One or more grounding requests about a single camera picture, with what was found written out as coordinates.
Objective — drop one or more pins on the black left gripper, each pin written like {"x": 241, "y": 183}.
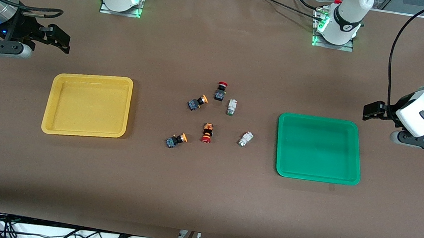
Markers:
{"x": 386, "y": 111}

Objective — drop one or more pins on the yellow plastic tray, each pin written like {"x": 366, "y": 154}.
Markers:
{"x": 86, "y": 106}

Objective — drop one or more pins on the green plastic tray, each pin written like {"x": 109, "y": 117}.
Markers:
{"x": 318, "y": 149}

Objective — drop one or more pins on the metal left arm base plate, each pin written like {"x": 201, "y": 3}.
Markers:
{"x": 330, "y": 45}

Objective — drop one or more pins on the red button orange body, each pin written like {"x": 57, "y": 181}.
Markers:
{"x": 207, "y": 132}

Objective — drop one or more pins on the brown table cover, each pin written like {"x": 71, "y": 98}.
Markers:
{"x": 202, "y": 195}

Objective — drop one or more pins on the yellow push button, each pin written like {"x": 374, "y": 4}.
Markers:
{"x": 197, "y": 103}
{"x": 175, "y": 141}

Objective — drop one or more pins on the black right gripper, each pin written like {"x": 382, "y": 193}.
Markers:
{"x": 23, "y": 30}

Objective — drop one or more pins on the red button black body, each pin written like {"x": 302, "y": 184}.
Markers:
{"x": 220, "y": 92}

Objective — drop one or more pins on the green button white body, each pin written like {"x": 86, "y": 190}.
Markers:
{"x": 231, "y": 107}
{"x": 245, "y": 139}

